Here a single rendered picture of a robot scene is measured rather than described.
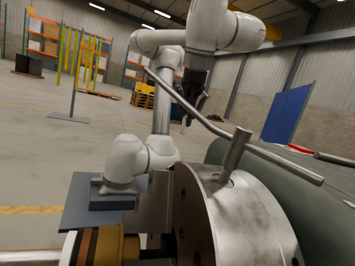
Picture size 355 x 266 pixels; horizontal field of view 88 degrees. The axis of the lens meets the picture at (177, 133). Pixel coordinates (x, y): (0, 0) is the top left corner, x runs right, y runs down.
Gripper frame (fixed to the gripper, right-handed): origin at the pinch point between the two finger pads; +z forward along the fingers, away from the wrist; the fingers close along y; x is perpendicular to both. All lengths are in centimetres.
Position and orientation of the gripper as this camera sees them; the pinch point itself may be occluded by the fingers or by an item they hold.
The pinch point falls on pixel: (185, 125)
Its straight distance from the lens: 68.4
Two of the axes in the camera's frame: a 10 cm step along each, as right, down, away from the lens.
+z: -1.5, 8.6, 4.8
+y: -8.0, -3.9, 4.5
